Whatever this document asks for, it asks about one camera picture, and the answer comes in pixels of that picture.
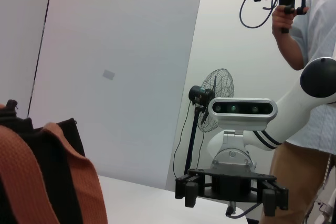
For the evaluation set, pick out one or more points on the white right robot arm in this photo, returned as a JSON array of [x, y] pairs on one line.
[[288, 108]]

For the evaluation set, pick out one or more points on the grey rectangular wall sticker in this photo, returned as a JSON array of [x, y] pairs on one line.
[[109, 74]]

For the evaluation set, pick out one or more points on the tan trousers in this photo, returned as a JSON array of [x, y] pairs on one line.
[[294, 182]]

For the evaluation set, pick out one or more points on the person's bare hand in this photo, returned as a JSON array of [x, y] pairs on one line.
[[279, 20]]

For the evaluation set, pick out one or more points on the person in light shirt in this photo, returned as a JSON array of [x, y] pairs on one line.
[[320, 24]]

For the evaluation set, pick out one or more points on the person's bare forearm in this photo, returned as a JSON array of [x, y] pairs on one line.
[[288, 51]]

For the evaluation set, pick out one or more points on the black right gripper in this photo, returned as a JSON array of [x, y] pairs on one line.
[[231, 184]]

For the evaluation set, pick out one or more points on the black standing fan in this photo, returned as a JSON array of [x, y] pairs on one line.
[[202, 95]]

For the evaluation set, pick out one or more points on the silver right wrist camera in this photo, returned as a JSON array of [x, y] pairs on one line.
[[242, 108]]

